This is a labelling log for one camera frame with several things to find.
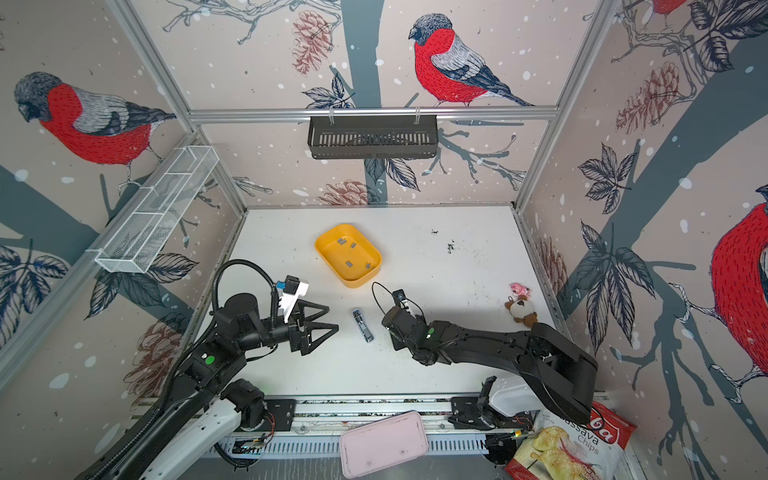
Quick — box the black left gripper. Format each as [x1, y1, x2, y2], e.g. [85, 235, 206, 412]
[237, 298, 338, 355]

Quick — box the light blue stapler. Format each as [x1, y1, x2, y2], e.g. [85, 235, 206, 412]
[352, 309, 374, 343]

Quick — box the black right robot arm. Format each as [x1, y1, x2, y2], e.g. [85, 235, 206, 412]
[382, 306, 598, 425]

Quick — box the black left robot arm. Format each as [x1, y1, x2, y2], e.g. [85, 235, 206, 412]
[79, 293, 339, 479]

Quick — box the yellow plastic tray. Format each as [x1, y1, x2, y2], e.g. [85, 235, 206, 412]
[314, 224, 382, 289]

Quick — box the pink plastic lid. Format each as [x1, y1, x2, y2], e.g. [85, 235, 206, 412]
[339, 411, 429, 479]

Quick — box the red cassava chips bag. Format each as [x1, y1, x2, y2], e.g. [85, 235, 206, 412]
[504, 401, 636, 480]

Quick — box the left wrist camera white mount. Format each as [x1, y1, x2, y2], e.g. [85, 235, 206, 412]
[276, 275, 309, 323]

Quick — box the brown plush toy keychain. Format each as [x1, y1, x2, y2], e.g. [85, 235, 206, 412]
[504, 283, 538, 329]

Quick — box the white mesh wall shelf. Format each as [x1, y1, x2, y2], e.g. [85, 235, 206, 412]
[95, 145, 219, 273]

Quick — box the black hanging wire basket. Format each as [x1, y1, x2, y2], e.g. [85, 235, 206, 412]
[307, 115, 439, 160]

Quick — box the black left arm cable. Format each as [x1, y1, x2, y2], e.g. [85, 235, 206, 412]
[83, 259, 283, 480]

